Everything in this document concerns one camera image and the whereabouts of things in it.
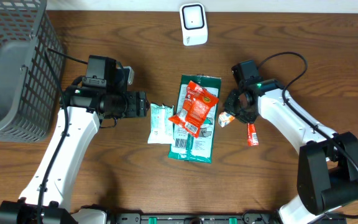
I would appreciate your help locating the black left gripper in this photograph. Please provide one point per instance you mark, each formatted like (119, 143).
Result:
(138, 106)

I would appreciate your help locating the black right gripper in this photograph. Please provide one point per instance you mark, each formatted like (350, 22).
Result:
(228, 106)

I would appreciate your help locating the orange box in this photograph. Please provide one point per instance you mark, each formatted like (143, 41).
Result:
(225, 118)

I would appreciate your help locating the red Nescafe packet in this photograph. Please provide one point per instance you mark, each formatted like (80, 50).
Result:
(252, 138)

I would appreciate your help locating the red Hacks candy bag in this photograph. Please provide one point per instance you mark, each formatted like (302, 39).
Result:
(196, 106)

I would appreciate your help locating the green 3M glove package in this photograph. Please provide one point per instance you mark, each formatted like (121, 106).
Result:
(187, 147)

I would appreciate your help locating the white green small packet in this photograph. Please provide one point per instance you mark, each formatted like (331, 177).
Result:
(161, 128)

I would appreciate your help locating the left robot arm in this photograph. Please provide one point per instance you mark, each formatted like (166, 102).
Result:
(98, 95)

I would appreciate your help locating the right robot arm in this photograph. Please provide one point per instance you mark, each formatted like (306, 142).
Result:
(327, 176)

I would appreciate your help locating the white barcode scanner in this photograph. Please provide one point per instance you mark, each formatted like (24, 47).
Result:
(193, 24)

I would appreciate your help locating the grey plastic mesh basket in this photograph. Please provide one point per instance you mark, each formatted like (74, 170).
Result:
(30, 57)

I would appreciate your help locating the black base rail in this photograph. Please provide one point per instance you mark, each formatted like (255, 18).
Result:
(247, 218)

